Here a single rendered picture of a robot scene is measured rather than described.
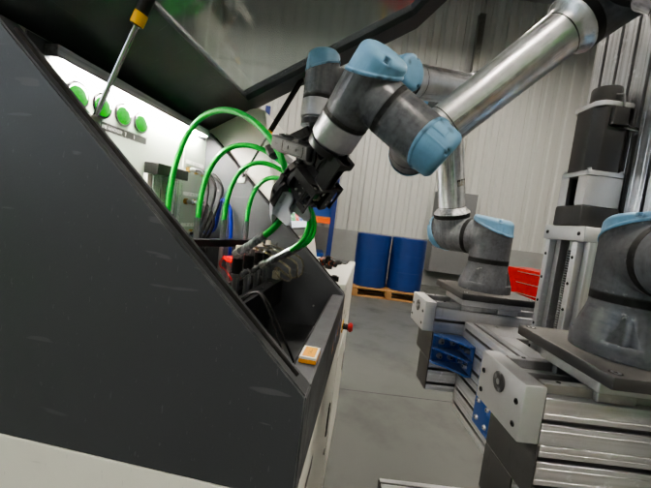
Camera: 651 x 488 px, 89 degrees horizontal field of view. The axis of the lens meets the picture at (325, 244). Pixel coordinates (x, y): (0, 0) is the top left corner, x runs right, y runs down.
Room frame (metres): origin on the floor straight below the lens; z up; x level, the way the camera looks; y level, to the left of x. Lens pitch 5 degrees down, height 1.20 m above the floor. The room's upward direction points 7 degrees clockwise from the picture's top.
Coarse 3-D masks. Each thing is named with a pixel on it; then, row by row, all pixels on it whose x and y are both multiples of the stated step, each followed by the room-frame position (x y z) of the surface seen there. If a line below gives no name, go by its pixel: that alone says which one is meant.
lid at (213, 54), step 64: (0, 0) 0.53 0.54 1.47; (64, 0) 0.57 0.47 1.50; (128, 0) 0.62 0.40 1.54; (192, 0) 0.69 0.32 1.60; (256, 0) 0.76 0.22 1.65; (320, 0) 0.85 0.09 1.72; (384, 0) 0.96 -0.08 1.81; (128, 64) 0.76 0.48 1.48; (192, 64) 0.84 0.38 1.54; (256, 64) 0.99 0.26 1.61
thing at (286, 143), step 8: (272, 136) 0.62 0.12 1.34; (280, 136) 0.62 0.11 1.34; (288, 136) 0.62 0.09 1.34; (272, 144) 0.62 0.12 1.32; (280, 144) 0.61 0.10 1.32; (288, 144) 0.59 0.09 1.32; (296, 144) 0.58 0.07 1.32; (304, 144) 0.57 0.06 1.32; (280, 152) 0.63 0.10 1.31; (288, 152) 0.59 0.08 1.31; (296, 152) 0.58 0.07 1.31; (304, 152) 0.56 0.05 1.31; (312, 152) 0.57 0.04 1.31; (304, 160) 0.57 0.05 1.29
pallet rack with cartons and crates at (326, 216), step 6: (270, 108) 5.95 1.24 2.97; (336, 204) 5.91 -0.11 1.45; (318, 210) 6.06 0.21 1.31; (324, 210) 6.07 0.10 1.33; (330, 210) 6.08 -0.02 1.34; (318, 216) 5.94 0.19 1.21; (324, 216) 6.07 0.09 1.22; (330, 216) 5.91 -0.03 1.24; (318, 222) 5.91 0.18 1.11; (324, 222) 5.91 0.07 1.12; (330, 222) 5.91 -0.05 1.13; (330, 228) 5.91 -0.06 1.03; (330, 234) 5.91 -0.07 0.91; (330, 240) 5.91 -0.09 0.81; (330, 246) 5.91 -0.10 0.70; (318, 252) 6.17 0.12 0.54; (330, 252) 5.91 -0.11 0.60
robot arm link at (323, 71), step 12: (324, 48) 0.75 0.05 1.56; (312, 60) 0.75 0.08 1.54; (324, 60) 0.75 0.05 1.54; (336, 60) 0.76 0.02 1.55; (312, 72) 0.75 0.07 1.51; (324, 72) 0.75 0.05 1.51; (336, 72) 0.76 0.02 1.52; (312, 84) 0.75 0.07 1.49; (324, 84) 0.75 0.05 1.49; (324, 96) 0.75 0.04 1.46
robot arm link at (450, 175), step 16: (448, 160) 1.07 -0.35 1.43; (464, 160) 1.09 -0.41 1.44; (448, 176) 1.08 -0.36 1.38; (464, 176) 1.09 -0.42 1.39; (448, 192) 1.09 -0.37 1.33; (464, 192) 1.10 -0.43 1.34; (448, 208) 1.10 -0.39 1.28; (464, 208) 1.10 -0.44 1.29; (432, 224) 1.16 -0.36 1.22; (448, 224) 1.09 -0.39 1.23; (432, 240) 1.15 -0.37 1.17; (448, 240) 1.10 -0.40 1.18
